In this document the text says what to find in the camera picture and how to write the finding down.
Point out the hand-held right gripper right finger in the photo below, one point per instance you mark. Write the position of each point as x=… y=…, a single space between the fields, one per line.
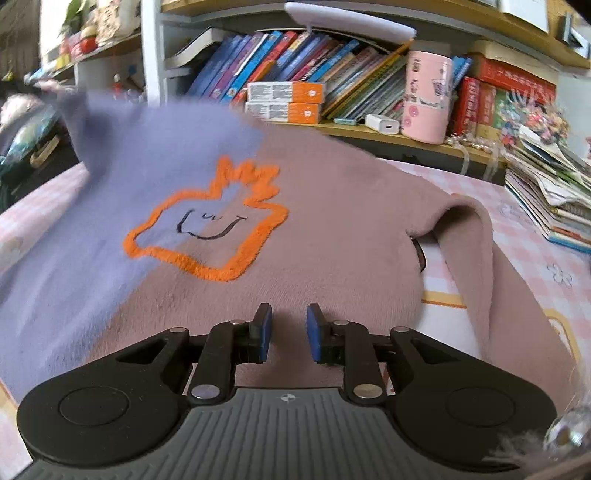
x=315 y=332

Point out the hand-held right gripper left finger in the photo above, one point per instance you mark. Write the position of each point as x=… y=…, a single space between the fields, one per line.
x=264 y=332

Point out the purple and mauve towel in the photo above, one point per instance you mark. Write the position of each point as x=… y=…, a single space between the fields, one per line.
x=323 y=221

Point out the pile of clothes and bags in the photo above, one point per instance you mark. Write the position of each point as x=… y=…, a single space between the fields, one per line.
x=27 y=138

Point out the small teal case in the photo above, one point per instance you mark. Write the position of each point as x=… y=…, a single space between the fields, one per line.
x=345 y=121

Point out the wooden bookshelf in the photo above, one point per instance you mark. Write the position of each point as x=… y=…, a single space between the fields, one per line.
x=415 y=144

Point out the white charger block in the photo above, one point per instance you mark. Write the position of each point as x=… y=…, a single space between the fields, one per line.
x=382 y=123

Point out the pink checked tablecloth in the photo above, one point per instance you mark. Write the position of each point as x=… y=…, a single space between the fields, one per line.
x=521 y=249

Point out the grey fluffy tuft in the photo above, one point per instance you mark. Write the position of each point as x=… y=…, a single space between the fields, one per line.
x=517 y=445

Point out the pink printed tumbler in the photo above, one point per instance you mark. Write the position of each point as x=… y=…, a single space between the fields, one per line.
x=427 y=97

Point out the clear bead ornament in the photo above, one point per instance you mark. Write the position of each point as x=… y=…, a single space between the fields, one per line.
x=570 y=424

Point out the stack of magazines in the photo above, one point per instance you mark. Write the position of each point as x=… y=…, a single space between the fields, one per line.
x=549 y=194

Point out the row of colourful books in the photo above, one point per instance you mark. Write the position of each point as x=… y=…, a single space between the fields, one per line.
x=295 y=55

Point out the red book set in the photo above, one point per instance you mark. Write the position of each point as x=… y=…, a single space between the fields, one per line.
x=480 y=104

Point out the white side shelf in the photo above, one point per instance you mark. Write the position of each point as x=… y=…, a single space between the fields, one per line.
x=152 y=55

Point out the white lamp head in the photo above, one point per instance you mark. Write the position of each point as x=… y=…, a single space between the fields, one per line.
x=351 y=21

